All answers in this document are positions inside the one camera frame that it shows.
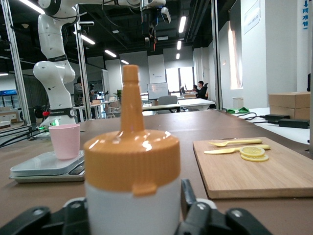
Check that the lemon slice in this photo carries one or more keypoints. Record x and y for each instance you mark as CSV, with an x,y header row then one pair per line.
x,y
252,151
256,159

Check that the bright window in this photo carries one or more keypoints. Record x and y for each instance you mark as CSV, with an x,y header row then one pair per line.
x,y
176,78

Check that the black power adapter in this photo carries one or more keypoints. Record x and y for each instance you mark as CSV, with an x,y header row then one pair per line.
x,y
293,123
277,117

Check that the white wall poster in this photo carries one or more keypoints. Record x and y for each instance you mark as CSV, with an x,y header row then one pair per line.
x,y
252,20

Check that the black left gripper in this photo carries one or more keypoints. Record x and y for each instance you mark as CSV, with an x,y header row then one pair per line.
x,y
149,17

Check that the cardboard box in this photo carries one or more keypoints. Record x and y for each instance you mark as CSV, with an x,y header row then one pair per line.
x,y
300,113
288,99

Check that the pink plastic cup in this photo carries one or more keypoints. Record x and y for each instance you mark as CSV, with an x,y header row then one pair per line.
x,y
64,142

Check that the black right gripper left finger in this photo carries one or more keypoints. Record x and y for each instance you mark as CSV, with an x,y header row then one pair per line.
x,y
61,222

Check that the whiteboard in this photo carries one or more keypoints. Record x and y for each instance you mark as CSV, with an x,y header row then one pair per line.
x,y
157,90

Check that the bamboo cutting board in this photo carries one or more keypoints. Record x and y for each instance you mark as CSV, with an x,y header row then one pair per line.
x,y
244,176

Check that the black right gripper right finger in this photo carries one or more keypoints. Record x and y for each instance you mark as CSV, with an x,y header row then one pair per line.
x,y
203,220

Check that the seated person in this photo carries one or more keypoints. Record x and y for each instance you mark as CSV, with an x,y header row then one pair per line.
x,y
202,93

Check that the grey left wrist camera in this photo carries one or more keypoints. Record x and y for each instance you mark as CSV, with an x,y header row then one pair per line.
x,y
166,14

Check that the yellow plastic fork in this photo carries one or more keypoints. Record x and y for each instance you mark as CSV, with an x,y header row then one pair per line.
x,y
244,141

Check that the grey office chair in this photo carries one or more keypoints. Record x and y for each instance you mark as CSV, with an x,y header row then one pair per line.
x,y
167,101

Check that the green cloth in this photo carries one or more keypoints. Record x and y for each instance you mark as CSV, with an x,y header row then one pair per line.
x,y
238,110

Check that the ceiling tube light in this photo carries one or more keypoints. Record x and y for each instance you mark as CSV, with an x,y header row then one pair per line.
x,y
110,53
88,39
179,45
182,24
34,6

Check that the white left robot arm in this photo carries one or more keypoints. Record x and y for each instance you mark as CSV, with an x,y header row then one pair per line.
x,y
52,36

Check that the silver digital kitchen scale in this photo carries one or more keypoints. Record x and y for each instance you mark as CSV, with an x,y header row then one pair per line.
x,y
36,166

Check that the long white office table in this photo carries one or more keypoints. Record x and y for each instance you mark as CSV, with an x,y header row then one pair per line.
x,y
193,102

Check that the sauce bottle with orange cap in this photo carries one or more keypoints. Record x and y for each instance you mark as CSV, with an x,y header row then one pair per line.
x,y
132,156

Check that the yellow plastic knife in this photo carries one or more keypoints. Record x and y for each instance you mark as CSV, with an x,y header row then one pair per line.
x,y
220,151

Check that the standing person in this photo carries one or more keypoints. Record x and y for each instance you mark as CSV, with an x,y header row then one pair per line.
x,y
77,90

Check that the aluminium frame post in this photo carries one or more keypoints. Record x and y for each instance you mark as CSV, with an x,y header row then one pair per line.
x,y
83,73
17,73
216,61

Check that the white waste bin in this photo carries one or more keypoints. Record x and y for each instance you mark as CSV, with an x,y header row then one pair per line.
x,y
238,102

